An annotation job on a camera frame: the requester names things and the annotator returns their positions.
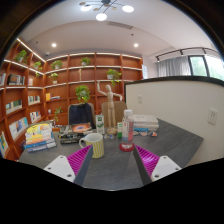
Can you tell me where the chair with dark jacket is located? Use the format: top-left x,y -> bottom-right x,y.
67,102 -> 97,129

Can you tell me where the tan chair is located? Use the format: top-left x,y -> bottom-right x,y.
100,100 -> 128,126

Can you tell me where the stack of colourful books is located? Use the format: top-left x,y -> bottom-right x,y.
23,122 -> 58,154

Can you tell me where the ceiling air vent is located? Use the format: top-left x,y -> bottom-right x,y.
106,20 -> 134,30

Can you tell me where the ceiling lamp with round bulbs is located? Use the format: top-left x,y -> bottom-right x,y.
78,0 -> 135,22

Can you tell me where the wooden artist mannequin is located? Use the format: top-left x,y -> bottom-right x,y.
96,80 -> 124,136

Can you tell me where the large white wall socket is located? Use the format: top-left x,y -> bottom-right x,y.
207,108 -> 219,126

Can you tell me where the orange wooden shelf unit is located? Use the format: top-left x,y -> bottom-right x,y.
0,37 -> 144,161

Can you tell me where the clear plastic water bottle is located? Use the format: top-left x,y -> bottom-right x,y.
121,109 -> 135,151

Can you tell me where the window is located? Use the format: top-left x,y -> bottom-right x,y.
188,54 -> 224,82

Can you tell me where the yellow striped white mug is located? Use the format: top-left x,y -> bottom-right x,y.
78,132 -> 105,159

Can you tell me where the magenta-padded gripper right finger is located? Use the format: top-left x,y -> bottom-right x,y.
132,144 -> 183,186

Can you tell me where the stack of white books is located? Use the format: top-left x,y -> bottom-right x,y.
132,114 -> 160,133

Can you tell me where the green white drink carton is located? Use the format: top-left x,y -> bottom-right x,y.
95,114 -> 106,135

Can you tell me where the stack of dark books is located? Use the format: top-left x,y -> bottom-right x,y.
58,122 -> 93,145

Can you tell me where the small green white box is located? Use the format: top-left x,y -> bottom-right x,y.
116,121 -> 124,139

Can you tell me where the flat round red coaster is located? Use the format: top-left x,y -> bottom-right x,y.
118,142 -> 135,153

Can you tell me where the grey white curtain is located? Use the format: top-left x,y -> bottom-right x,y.
157,55 -> 192,78

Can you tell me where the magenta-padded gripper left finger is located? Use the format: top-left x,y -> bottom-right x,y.
43,144 -> 95,187

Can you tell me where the black ceiling track rail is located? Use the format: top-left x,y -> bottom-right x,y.
155,47 -> 219,63

